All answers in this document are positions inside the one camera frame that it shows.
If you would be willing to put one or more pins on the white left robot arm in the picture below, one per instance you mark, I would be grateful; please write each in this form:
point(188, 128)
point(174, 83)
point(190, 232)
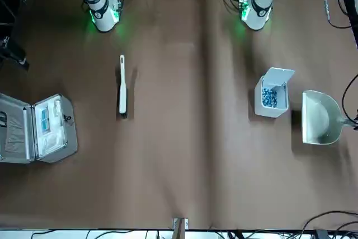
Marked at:
point(258, 12)

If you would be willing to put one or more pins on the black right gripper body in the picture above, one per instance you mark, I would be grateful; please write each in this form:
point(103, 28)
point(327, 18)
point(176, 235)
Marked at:
point(16, 57)

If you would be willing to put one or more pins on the white flip lid trash can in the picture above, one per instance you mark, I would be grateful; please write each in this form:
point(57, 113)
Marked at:
point(271, 111)

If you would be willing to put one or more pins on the silver aluminium case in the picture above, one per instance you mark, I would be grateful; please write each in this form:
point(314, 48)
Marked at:
point(56, 127)

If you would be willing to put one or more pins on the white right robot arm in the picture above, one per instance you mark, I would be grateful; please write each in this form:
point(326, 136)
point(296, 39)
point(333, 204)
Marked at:
point(102, 18)

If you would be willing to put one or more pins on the aluminium camera post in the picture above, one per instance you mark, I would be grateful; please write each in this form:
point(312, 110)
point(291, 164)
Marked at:
point(180, 227)

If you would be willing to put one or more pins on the pale green plastic dustpan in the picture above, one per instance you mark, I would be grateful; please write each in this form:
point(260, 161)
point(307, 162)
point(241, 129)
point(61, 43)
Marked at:
point(316, 118)

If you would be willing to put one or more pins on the heap of blue white capsules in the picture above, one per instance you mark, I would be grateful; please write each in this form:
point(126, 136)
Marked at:
point(270, 98)

